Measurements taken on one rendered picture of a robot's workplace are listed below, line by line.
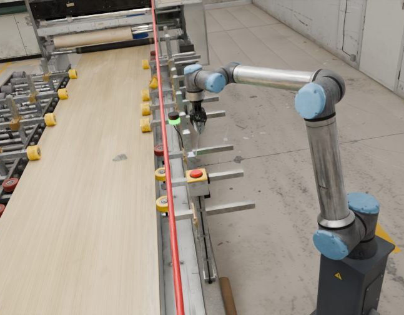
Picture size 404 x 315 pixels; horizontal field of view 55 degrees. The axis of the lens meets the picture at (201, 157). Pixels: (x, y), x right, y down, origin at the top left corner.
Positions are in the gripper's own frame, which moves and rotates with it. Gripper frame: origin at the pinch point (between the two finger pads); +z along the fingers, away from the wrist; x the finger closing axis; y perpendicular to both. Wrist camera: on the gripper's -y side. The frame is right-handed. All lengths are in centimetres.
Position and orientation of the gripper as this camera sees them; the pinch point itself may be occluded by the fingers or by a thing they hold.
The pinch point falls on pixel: (199, 131)
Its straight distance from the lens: 210.1
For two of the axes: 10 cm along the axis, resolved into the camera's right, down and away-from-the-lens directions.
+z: 1.0, 8.5, 5.2
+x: 9.9, -1.5, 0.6
